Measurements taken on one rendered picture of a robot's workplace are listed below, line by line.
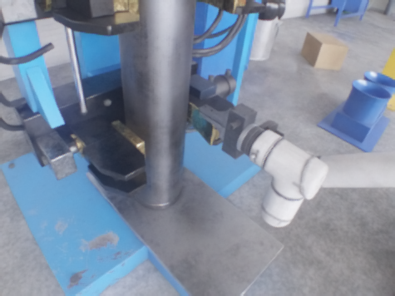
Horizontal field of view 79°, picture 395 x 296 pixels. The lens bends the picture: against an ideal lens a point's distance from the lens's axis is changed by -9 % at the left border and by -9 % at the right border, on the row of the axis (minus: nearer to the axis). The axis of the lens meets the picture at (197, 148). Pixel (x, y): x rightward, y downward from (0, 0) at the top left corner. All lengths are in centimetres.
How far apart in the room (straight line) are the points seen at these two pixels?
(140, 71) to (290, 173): 46
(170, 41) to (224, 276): 79
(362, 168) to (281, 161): 21
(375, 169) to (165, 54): 58
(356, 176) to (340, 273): 74
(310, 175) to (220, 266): 57
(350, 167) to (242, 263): 55
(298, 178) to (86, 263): 81
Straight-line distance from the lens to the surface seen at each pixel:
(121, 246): 108
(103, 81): 105
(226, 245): 106
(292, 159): 57
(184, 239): 105
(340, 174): 71
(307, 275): 129
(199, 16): 218
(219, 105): 106
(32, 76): 86
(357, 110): 213
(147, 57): 71
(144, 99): 77
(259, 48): 312
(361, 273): 143
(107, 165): 78
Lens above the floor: 106
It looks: 40 degrees down
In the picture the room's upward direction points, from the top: 7 degrees clockwise
